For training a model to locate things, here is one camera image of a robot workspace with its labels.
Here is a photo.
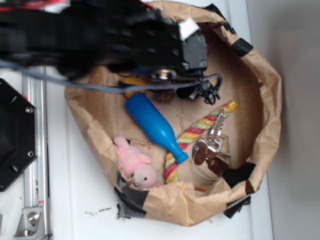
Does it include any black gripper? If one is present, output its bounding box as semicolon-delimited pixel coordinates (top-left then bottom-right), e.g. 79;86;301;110
134;9;222;104

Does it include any brown wood chip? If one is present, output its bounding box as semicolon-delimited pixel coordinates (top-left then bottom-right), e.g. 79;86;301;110
155;90;175;104

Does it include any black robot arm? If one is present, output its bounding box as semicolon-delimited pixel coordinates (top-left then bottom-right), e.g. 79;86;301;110
0;0;222;105

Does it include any blue bottle toy yellow cap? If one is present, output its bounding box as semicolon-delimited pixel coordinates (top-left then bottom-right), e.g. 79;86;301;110
123;90;189;164

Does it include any brown paper bag bin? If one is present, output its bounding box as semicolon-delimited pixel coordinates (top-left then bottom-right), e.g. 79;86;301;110
65;1;282;226

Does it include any silver key bunch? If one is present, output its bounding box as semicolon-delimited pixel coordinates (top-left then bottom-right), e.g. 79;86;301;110
192;108;231;182

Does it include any pink plush pig toy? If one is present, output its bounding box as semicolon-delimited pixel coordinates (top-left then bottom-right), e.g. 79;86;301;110
113;135;160;191

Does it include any multicolour twisted rope toy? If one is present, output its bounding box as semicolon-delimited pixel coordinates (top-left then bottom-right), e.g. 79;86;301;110
163;100;238;184

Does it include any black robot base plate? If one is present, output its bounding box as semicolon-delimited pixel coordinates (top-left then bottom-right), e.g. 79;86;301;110
0;78;37;192

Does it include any aluminium extrusion rail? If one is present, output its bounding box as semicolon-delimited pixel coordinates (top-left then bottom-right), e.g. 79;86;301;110
13;73;53;240

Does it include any metal corner bracket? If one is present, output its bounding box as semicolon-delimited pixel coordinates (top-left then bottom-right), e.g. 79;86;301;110
13;206;46;240

